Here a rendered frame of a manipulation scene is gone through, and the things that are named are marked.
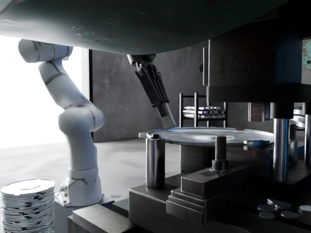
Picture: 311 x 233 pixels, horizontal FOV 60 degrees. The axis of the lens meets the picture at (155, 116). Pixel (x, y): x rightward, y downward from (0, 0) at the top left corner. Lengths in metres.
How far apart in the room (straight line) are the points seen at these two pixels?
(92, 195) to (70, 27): 0.96
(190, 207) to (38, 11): 0.29
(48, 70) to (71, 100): 0.15
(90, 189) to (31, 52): 0.57
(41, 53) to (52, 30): 0.89
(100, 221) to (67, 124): 0.55
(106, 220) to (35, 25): 0.39
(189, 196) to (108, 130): 5.60
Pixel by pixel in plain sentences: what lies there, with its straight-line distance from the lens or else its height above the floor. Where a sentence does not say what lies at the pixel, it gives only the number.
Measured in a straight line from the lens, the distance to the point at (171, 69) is 7.33.
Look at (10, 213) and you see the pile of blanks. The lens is 1.76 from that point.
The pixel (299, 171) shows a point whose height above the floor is 0.73.
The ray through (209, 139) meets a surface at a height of 0.78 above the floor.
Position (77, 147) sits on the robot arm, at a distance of 1.09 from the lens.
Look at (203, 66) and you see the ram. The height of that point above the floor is 0.94.
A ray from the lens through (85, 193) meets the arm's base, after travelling 1.14.
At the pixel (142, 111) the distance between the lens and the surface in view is 6.54.
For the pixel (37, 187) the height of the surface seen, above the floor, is 0.35.
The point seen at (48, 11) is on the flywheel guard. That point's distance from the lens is 0.21.
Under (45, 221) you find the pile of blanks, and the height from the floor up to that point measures 0.17.
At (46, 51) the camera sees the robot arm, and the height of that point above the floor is 1.05.
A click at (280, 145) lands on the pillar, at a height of 0.79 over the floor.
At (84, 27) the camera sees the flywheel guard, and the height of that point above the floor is 0.92.
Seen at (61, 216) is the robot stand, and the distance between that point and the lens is 1.21.
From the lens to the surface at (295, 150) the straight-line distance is 0.62.
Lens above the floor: 0.86
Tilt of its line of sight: 3 degrees down
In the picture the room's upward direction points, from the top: straight up
